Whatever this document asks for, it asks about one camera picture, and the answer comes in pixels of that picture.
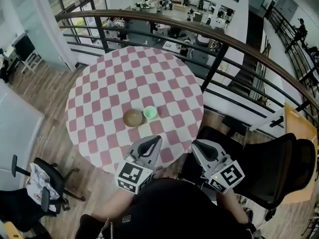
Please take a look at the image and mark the person's right forearm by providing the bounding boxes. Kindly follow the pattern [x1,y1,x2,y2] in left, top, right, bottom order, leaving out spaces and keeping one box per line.
[216,190,249,226]

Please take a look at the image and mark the white metal stool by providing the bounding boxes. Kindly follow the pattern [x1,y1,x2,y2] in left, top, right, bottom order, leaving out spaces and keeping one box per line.
[20,49,44,75]

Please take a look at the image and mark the black cabinet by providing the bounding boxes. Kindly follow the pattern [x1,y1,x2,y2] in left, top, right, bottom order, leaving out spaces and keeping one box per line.
[12,33,37,62]

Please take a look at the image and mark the pink white checkered tablecloth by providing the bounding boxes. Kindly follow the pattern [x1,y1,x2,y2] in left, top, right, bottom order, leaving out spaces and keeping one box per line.
[65,46,205,174]

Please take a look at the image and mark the green cup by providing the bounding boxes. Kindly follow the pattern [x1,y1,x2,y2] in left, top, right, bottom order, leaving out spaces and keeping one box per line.
[143,106,158,120]

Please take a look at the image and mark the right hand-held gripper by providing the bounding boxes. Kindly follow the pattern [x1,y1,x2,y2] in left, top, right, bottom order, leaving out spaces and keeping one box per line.
[190,139,246,195]

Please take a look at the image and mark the tan round bowl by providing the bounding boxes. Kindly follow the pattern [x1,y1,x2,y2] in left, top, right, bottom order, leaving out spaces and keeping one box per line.
[122,109,144,128]

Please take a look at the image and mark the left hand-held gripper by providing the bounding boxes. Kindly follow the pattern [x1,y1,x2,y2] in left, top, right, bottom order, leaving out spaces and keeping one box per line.
[116,135,163,195]

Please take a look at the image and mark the round wooden board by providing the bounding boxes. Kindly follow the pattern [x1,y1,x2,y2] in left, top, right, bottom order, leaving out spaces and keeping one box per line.
[1,220,21,239]

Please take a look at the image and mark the curved black wooden-top railing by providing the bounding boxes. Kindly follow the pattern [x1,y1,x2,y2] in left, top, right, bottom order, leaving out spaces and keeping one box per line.
[54,8,319,127]

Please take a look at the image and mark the black mesh office chair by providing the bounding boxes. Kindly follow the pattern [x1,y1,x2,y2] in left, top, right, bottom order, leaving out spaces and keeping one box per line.
[178,115,318,222]

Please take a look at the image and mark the person's black shirt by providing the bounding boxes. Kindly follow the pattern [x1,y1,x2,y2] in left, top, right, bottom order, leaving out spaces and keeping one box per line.
[79,178,258,239]

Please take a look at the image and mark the person's left forearm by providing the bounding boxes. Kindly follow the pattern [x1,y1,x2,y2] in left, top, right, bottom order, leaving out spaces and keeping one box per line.
[95,190,137,221]

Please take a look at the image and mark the wooden table white legs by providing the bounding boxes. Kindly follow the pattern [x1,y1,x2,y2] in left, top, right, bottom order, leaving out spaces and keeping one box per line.
[248,103,319,204]

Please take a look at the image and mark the black swivel chair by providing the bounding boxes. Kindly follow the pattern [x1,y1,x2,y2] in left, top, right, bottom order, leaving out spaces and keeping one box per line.
[0,154,87,234]

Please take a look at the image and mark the crumpled white cloth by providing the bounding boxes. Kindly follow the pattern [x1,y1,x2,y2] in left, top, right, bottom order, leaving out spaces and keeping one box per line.
[25,162,61,213]

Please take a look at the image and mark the white desk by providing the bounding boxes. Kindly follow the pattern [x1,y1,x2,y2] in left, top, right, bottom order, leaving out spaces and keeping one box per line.
[0,79,46,172]

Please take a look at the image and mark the dark staircase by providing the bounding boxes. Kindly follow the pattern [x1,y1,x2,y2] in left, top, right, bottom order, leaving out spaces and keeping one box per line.
[227,10,265,97]

